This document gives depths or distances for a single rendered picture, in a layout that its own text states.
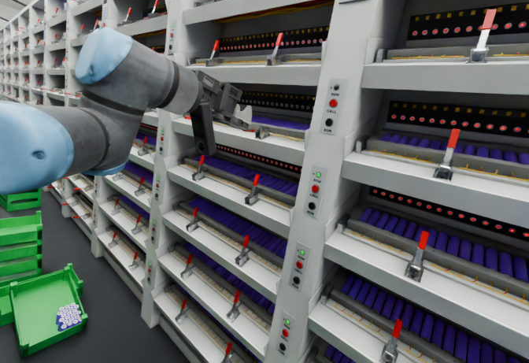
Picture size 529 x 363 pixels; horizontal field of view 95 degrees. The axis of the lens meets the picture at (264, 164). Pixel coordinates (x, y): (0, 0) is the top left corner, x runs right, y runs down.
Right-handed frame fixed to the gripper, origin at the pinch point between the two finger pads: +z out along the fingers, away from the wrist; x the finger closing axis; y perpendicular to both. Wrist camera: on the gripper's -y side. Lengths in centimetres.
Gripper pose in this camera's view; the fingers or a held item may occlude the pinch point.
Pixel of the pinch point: (246, 129)
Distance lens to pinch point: 65.4
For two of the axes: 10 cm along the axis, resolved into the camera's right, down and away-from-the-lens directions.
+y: 2.6, -9.6, -0.3
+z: 5.8, 1.3, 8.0
